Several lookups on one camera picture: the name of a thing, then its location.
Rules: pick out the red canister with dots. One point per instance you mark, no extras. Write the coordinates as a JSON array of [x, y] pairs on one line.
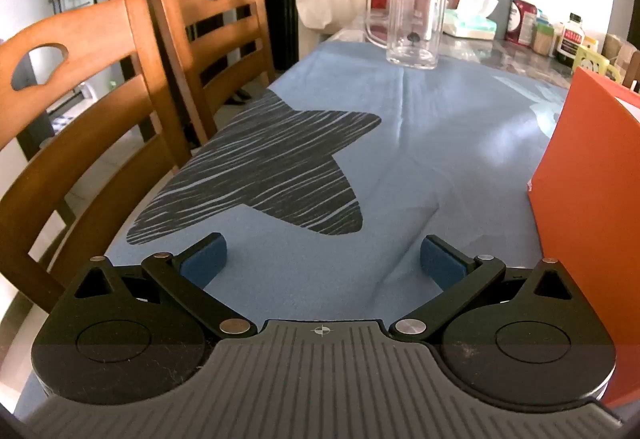
[[517, 19]]

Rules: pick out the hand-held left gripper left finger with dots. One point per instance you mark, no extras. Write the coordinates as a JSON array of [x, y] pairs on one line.
[[205, 261]]

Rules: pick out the small green-lid container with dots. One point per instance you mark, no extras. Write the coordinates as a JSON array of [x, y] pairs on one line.
[[542, 36]]

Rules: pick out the black shoe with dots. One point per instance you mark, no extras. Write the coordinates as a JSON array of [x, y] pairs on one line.
[[240, 97]]

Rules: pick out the yellow plastic holder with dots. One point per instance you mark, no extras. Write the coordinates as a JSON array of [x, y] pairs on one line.
[[592, 61]]

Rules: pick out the clear glass mug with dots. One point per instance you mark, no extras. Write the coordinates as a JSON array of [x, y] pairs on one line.
[[415, 19]]

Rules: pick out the tissue box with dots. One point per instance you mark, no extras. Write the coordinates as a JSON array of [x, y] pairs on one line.
[[470, 24]]

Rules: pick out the blue star print tablecloth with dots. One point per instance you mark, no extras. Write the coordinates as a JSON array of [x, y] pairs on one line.
[[425, 144]]

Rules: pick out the wooden chair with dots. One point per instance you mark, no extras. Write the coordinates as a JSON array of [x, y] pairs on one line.
[[225, 4], [100, 34]]

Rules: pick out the orange cardboard box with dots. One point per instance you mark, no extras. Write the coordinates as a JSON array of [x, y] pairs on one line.
[[590, 194]]

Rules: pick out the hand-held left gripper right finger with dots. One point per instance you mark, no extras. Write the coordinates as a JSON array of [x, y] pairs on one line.
[[440, 264]]

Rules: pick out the dark glass bottle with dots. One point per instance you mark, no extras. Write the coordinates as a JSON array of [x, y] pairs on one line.
[[570, 39]]

